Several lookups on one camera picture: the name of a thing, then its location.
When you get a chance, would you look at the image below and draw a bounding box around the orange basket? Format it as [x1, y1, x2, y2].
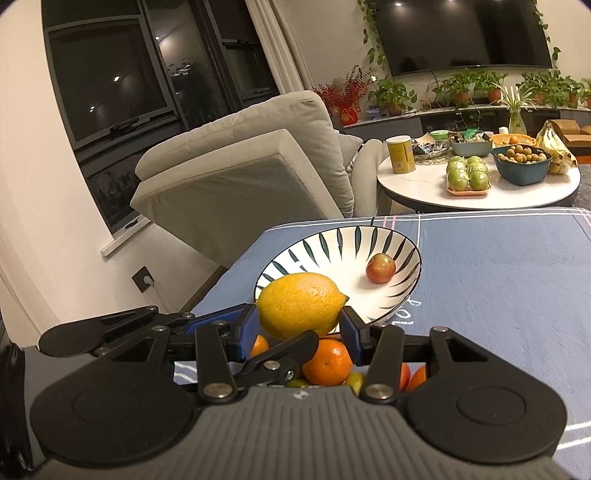
[489, 133, 537, 149]

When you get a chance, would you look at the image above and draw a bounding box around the tray of green apples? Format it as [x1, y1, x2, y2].
[445, 155, 491, 198]

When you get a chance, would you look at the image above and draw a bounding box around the bunch of bananas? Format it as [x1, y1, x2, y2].
[536, 121, 579, 175]

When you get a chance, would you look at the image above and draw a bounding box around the pile of longans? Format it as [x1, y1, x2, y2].
[496, 144, 548, 164]

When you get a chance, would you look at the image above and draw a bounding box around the small red apple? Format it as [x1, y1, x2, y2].
[366, 253, 396, 284]

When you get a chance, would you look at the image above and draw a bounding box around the teal basket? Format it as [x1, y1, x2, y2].
[450, 134, 493, 158]

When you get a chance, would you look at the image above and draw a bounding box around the cardboard box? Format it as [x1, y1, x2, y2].
[551, 119, 591, 147]

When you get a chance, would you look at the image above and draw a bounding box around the wall socket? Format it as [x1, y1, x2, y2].
[132, 265, 156, 292]

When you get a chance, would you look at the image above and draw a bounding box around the round white coffee table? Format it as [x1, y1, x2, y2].
[376, 151, 581, 214]

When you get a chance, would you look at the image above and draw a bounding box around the beige curtain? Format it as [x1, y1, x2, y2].
[244, 0, 315, 94]

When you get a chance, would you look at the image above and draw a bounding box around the blue tablecloth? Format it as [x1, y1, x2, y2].
[173, 208, 591, 480]

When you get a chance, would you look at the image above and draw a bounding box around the mandarin orange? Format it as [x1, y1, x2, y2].
[406, 364, 428, 393]
[302, 338, 354, 387]

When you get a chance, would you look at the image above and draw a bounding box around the red flower plant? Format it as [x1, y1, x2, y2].
[313, 66, 366, 126]

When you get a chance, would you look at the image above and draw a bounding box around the white striped ceramic bowl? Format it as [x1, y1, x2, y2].
[254, 226, 423, 326]

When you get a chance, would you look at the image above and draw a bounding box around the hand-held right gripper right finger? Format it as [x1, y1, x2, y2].
[339, 305, 490, 403]

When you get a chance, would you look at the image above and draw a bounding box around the dark window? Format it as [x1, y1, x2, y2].
[41, 0, 306, 241]

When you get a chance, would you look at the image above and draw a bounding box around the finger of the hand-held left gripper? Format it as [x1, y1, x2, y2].
[38, 305, 250, 357]
[235, 330, 321, 387]

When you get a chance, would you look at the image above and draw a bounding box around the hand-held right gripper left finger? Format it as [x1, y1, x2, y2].
[95, 305, 260, 403]

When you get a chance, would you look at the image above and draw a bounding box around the yellow lemon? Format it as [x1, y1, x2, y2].
[256, 272, 350, 340]

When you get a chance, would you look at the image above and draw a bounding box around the wall television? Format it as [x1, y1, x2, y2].
[372, 0, 554, 77]

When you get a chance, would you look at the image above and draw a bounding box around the dark blue bowl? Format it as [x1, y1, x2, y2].
[490, 144, 553, 186]

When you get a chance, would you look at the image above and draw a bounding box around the grey fabric sofa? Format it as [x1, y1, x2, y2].
[130, 90, 385, 268]

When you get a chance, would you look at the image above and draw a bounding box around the large orange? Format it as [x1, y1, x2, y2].
[249, 335, 271, 366]

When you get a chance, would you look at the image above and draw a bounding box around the plate of snacks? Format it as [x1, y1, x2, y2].
[412, 137, 452, 161]

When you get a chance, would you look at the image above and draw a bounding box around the yellow canister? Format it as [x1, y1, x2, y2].
[386, 135, 415, 175]

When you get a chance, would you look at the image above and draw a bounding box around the potted green plant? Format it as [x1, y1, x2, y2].
[475, 71, 509, 105]
[370, 78, 417, 117]
[433, 69, 476, 108]
[519, 71, 586, 110]

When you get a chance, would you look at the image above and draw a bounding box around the glass vase with plant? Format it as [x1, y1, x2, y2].
[500, 85, 533, 135]

